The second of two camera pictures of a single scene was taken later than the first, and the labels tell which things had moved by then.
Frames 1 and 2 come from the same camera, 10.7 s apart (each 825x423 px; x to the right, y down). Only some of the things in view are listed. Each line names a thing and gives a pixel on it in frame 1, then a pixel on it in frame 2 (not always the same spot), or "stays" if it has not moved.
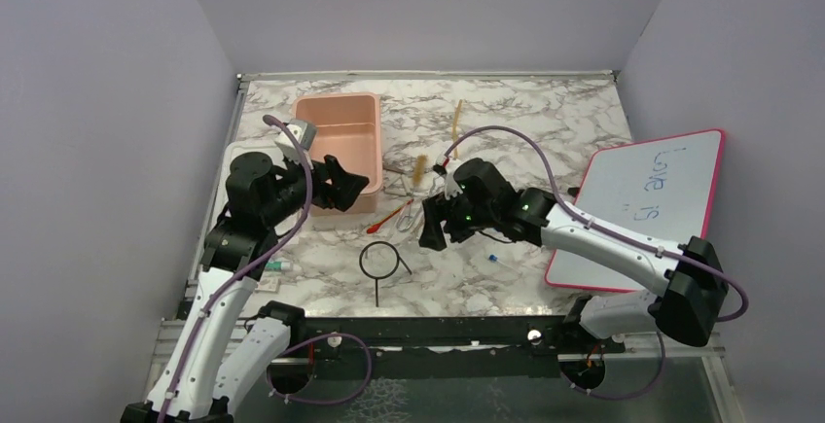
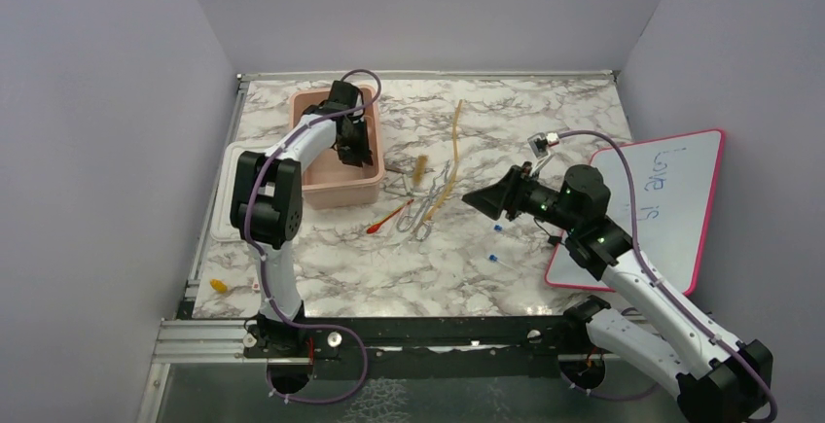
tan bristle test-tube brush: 421,161 stays
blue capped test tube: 494,259 stays
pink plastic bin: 349,130 stays
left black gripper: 345,188 to 360,155
